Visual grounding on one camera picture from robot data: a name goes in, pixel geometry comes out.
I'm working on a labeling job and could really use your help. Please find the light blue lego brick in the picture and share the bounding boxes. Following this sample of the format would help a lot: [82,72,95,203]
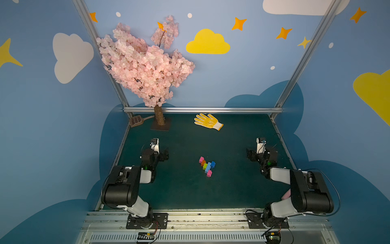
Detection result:
[205,162,211,173]

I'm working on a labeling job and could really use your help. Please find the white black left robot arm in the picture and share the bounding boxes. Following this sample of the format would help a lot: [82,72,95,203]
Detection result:
[101,148,169,218]

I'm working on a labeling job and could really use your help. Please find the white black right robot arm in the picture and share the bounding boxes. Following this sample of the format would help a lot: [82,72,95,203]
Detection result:
[246,147,334,220]

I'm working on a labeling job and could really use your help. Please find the brown tree trunk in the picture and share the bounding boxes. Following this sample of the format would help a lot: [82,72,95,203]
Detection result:
[154,105,165,126]

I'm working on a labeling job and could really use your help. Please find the brown plastic slotted scoop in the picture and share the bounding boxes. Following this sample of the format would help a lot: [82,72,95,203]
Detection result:
[130,115,155,128]

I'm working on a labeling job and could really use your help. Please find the purple pink toy rake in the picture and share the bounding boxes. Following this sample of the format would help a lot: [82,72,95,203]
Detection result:
[281,189,291,200]

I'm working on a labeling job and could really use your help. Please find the yellow white work glove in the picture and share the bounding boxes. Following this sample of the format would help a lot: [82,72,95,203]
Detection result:
[194,113,223,131]

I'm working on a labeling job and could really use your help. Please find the left controller board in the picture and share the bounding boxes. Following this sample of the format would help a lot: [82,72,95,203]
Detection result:
[136,232,156,243]

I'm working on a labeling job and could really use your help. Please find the controller board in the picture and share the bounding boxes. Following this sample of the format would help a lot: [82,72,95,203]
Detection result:
[263,232,281,244]
[136,232,156,243]

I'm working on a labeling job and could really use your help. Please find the right controller board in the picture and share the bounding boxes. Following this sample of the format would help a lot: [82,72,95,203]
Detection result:
[263,232,281,244]

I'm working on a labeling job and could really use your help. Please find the pink blossom tree crown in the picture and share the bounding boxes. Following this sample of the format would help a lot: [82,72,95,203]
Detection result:
[96,15,195,108]

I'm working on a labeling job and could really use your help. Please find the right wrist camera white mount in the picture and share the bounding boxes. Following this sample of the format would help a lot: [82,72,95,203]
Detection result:
[256,137,267,154]

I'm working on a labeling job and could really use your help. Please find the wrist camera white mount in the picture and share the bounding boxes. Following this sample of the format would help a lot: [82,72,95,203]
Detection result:
[150,138,159,154]
[256,137,267,154]

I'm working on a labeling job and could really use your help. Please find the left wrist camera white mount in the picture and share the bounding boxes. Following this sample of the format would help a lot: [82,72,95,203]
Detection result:
[150,138,159,154]

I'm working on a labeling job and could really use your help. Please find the dark metal tree base plate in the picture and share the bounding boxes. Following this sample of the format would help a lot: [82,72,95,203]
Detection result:
[150,117,172,132]

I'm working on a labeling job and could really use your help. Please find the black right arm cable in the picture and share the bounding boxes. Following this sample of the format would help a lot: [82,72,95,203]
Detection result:
[300,168,341,217]

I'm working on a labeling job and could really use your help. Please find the horizontal aluminium back rail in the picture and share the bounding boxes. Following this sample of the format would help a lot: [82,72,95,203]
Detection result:
[123,106,283,114]

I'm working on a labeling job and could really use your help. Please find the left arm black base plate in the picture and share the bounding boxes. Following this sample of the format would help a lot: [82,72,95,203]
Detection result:
[126,212,169,230]

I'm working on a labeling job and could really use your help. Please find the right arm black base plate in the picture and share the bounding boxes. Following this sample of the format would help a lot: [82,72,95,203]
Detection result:
[245,209,289,229]

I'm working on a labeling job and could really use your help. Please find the front aluminium rail frame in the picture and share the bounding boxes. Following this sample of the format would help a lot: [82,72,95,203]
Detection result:
[76,208,339,244]

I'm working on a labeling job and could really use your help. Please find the right aluminium corner post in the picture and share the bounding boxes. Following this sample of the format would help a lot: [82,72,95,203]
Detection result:
[270,0,342,121]

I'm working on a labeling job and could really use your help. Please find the aluminium corner post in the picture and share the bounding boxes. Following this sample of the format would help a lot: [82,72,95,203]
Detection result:
[270,0,342,121]
[71,0,134,119]

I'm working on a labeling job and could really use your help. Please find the left aluminium corner post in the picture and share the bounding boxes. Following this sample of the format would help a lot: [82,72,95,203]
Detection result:
[71,0,134,119]

